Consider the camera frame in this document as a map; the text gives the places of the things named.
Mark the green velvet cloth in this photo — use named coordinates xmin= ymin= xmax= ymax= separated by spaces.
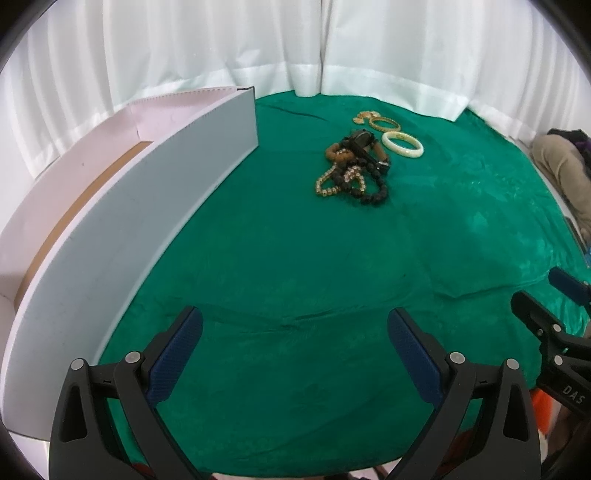
xmin=95 ymin=90 xmax=591 ymax=476

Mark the white jade bangle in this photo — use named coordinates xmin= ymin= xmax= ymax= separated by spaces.
xmin=381 ymin=131 xmax=424 ymax=159

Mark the white cardboard box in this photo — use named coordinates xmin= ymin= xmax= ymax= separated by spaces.
xmin=0 ymin=85 xmax=258 ymax=441

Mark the black bead bracelet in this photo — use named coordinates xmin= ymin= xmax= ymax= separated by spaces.
xmin=339 ymin=161 xmax=391 ymax=207

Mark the black wristwatch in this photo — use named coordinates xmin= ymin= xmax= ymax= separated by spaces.
xmin=342 ymin=130 xmax=392 ymax=175

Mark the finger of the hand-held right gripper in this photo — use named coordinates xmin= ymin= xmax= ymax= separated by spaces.
xmin=510 ymin=290 xmax=568 ymax=344
xmin=549 ymin=267 xmax=591 ymax=319

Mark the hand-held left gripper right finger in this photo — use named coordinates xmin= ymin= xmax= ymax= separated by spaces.
xmin=387 ymin=307 xmax=542 ymax=480

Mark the brown bead bracelet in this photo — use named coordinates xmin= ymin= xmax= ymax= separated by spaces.
xmin=325 ymin=143 xmax=360 ymax=165

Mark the white curtain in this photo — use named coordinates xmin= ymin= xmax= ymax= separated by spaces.
xmin=0 ymin=0 xmax=591 ymax=181

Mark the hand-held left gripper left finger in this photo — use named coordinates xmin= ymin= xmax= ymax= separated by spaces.
xmin=50 ymin=305 xmax=218 ymax=480

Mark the gold bead bracelet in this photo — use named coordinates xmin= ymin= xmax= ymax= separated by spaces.
xmin=315 ymin=165 xmax=368 ymax=198

